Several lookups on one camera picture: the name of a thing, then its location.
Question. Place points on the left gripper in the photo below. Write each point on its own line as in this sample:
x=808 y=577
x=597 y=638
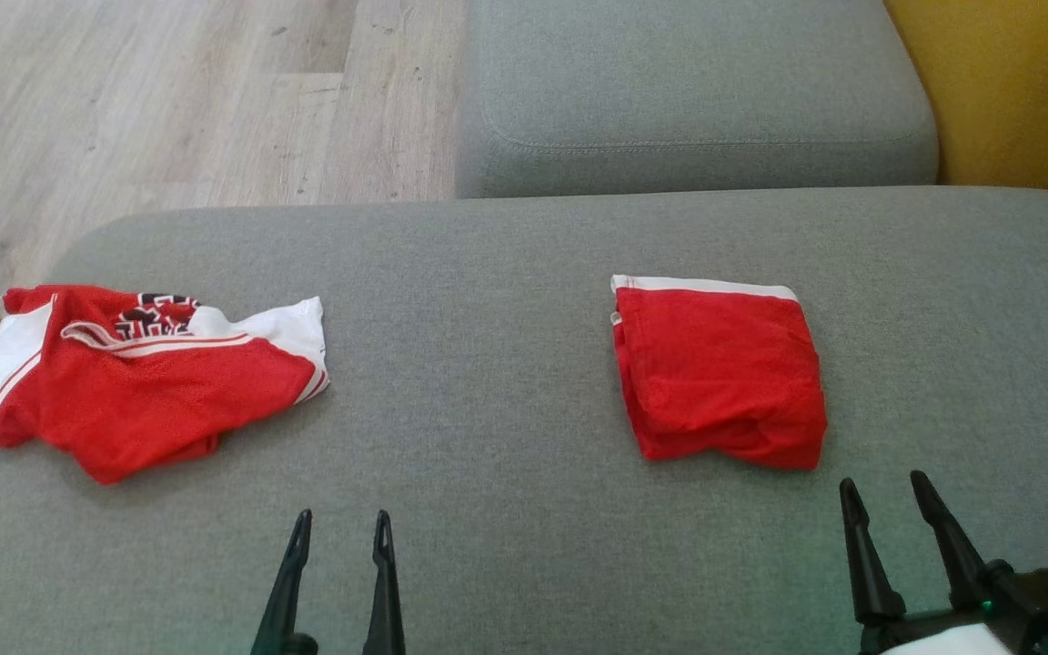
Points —
x=301 y=647

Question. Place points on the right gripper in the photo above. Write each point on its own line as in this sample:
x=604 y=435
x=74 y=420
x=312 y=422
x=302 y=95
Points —
x=1042 y=614

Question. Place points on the red white basketball jersey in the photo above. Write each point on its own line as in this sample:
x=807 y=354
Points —
x=142 y=400

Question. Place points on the red garment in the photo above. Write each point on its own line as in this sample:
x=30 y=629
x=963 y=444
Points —
x=724 y=382

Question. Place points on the large grey sofa seat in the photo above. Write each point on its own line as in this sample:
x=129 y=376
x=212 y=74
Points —
x=488 y=364

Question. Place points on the yellow sofa section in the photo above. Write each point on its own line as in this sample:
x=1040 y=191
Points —
x=1015 y=91

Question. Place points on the small grey sofa cushion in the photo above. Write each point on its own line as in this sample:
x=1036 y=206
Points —
x=688 y=82

